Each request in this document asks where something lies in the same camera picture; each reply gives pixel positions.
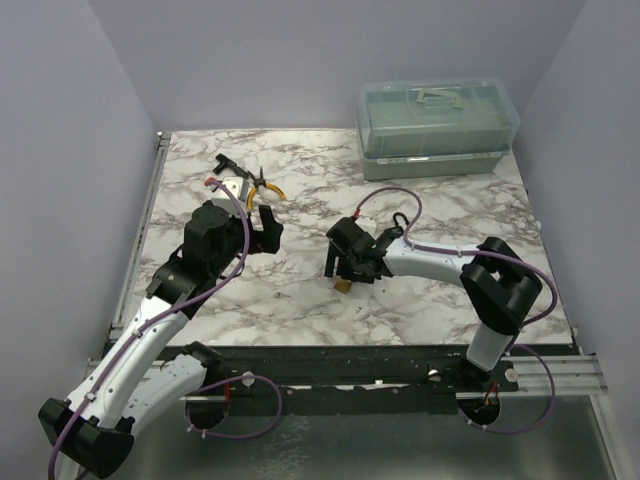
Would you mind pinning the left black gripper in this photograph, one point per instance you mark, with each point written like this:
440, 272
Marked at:
266, 240

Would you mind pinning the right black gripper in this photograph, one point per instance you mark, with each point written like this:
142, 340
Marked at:
342, 271

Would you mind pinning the small brass padlock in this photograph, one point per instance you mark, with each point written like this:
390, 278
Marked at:
342, 286

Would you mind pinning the black padlock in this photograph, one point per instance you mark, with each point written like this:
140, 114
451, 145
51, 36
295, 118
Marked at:
400, 223

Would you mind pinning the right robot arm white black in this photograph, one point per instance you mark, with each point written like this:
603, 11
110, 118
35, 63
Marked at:
501, 289

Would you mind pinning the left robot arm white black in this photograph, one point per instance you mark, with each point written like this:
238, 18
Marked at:
96, 424

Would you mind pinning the black T-shaped tool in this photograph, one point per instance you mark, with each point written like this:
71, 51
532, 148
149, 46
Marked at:
225, 163

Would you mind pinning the clear lid grey toolbox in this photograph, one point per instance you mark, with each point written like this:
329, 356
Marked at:
417, 129

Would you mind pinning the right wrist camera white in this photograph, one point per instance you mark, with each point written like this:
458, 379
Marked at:
366, 223

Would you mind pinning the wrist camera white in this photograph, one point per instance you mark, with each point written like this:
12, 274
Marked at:
366, 223
222, 190

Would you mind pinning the yellow handled pliers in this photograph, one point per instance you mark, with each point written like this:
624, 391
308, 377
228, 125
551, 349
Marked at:
259, 183

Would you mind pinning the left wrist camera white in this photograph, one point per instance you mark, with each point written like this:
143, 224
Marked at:
222, 190

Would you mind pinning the black front mounting rail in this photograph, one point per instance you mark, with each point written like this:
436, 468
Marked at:
361, 380

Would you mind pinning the aluminium side rail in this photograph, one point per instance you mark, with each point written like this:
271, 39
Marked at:
118, 321

